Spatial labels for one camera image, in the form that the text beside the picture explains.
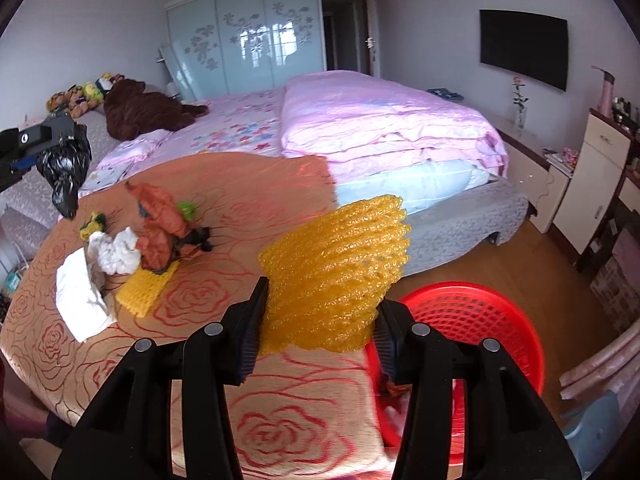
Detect pink duvet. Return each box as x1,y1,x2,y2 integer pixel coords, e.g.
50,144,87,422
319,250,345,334
280,71,508,177

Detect tall cream cabinet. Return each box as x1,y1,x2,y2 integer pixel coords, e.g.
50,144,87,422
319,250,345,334
550,107,633,256

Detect large yellow foam net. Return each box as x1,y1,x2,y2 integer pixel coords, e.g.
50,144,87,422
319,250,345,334
258,194,412,353

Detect pink curtain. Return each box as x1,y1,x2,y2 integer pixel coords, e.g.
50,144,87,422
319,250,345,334
557,320,640,401

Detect folded white tissue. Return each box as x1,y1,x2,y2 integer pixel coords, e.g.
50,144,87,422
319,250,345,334
56,250,118,343

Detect black wrapper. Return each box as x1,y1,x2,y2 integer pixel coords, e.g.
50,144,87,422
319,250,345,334
175,227,215,261

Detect grey bed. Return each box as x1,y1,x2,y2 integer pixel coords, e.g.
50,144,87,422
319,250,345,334
0,71,531,278

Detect yellow green scrap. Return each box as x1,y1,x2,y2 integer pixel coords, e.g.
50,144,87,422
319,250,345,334
80,211,108,241

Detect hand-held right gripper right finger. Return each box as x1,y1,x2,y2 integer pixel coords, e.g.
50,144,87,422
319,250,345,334
374,300,583,480

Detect light blue quilt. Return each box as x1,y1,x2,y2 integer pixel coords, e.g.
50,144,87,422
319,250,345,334
335,160,493,211

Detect brown plush bear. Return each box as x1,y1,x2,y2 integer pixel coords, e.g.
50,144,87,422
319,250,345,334
103,79,210,142

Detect bedroom door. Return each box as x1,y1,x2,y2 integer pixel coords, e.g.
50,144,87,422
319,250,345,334
320,0,378,78

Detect flower patterned glass wardrobe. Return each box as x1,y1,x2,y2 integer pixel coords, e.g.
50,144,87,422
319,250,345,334
165,0,327,102

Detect low cream cabinet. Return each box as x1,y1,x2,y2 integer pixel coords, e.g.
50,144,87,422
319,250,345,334
492,127,573,233

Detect pink printed pillow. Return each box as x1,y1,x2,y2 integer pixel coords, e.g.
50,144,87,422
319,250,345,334
80,129,173,198

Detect wall television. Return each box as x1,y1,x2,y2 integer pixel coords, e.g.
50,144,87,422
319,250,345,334
479,9,570,92

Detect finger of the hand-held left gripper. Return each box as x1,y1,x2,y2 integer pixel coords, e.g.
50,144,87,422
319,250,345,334
0,159,40,192
0,111,90,162

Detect brown orange plush toy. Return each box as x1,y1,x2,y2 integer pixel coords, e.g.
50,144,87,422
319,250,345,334
46,87,103,120

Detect storage boxes under dresser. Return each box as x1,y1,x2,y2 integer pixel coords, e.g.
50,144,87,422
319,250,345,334
590,232,640,333

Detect light blue stool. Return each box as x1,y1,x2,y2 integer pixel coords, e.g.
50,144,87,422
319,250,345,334
560,390,623,461

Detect black plastic bag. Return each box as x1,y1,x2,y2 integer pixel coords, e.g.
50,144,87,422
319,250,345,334
36,132,93,219

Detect small yellow foam net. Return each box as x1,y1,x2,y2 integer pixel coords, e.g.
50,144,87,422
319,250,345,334
115,260,181,318

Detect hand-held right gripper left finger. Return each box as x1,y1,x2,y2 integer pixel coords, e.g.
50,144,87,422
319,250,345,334
51,276,271,480

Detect white tissue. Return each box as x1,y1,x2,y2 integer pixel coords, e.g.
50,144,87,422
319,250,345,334
56,250,118,343
87,226,142,276

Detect row of cosmetic bottles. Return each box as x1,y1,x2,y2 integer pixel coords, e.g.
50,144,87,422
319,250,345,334
612,95,640,131

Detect red plastic basket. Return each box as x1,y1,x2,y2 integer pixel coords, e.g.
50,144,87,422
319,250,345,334
365,282,546,466

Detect books and pink items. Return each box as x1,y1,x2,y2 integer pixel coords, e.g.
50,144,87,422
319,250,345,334
542,146,581,168

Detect orange plastic bag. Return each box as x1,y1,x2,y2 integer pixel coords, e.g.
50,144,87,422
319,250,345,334
125,181,193,271

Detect rose in glass vase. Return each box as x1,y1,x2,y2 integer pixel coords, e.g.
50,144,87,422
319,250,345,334
510,76,530,133

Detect dressing table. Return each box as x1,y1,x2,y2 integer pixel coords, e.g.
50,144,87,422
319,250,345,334
607,95,640,261

